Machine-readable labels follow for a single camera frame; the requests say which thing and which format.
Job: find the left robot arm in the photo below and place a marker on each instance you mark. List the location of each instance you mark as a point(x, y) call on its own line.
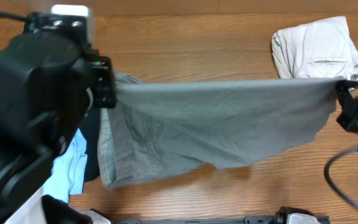
point(48, 85)

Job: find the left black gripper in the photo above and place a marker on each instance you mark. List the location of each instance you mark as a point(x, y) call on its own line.
point(101, 76)

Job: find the black shirt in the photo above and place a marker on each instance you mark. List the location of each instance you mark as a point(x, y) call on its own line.
point(89, 128)

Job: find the light blue shirt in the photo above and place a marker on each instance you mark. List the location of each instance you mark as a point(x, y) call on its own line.
point(68, 171)

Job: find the folded beige shorts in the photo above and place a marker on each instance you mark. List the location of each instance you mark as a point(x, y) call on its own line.
point(319, 49)

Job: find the grey shorts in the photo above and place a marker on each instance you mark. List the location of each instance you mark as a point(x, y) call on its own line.
point(160, 130)

